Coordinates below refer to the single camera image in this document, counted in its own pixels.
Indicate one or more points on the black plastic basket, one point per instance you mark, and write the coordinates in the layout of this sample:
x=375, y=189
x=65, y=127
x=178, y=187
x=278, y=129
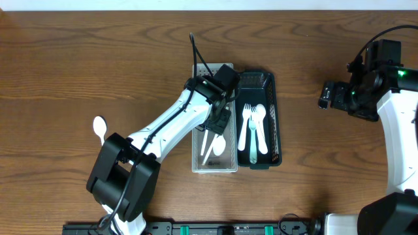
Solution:
x=258, y=87

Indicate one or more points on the white fork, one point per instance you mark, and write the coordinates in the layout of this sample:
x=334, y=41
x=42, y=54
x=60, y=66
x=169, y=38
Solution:
x=257, y=121
x=246, y=113
x=253, y=145

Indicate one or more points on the white spoon top horizontal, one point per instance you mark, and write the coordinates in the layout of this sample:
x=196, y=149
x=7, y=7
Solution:
x=204, y=141

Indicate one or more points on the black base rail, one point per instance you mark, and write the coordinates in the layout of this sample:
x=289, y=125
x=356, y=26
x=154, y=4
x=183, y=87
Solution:
x=287, y=226

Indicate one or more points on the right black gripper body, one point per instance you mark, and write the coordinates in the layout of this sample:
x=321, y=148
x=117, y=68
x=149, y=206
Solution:
x=331, y=94

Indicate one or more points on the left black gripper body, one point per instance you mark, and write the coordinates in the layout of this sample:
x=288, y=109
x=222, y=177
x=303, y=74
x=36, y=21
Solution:
x=219, y=121

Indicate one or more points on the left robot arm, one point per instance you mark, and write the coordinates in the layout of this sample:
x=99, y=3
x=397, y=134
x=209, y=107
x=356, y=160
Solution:
x=125, y=173

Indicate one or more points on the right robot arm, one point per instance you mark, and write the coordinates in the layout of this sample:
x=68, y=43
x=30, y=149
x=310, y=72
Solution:
x=381, y=89

